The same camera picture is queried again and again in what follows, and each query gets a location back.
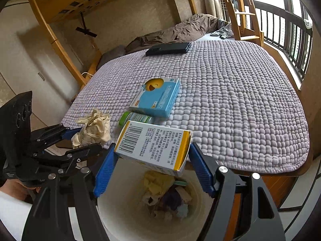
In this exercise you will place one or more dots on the folded white mattress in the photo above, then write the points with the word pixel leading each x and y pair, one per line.
pixel 210 0

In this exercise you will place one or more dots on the green labelled bottle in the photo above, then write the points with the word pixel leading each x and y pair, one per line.
pixel 135 117

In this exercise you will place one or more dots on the wooden bunk bed frame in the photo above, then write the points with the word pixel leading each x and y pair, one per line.
pixel 45 17

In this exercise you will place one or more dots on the heap of discarded packaging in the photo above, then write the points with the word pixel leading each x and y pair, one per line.
pixel 180 212

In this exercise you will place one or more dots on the brown duvet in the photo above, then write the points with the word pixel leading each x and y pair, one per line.
pixel 180 30

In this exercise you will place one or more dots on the grey garment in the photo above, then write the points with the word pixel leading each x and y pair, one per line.
pixel 223 31

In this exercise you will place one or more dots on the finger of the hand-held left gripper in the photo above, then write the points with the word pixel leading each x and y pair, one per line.
pixel 71 133
pixel 80 153

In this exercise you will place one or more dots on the white door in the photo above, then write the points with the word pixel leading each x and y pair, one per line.
pixel 25 55

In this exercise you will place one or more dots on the black flat case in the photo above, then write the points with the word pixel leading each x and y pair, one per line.
pixel 168 49

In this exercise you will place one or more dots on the white slatted panel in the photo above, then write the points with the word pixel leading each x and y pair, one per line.
pixel 223 7

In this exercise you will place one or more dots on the large beige paper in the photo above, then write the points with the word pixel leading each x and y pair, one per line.
pixel 95 128

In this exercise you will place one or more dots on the white and yellow carton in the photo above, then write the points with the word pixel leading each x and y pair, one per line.
pixel 155 145

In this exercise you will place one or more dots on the wooden bunk ladder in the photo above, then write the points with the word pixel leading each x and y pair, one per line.
pixel 250 38

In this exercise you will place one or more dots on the grey pillow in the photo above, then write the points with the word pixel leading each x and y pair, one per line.
pixel 112 54

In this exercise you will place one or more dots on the white bed sheet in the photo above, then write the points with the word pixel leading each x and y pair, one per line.
pixel 208 38

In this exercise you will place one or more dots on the blue box with yellow toy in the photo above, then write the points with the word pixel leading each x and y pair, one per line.
pixel 155 100

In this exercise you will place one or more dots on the person's left hand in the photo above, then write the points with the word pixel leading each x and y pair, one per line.
pixel 17 188

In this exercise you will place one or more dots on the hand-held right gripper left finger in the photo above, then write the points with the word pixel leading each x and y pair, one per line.
pixel 105 170

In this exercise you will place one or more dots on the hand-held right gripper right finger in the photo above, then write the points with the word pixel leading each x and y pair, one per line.
pixel 200 168

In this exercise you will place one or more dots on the black balcony railing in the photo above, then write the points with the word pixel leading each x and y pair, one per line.
pixel 273 5

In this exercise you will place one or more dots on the white waste bin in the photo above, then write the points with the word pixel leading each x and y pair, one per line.
pixel 123 200

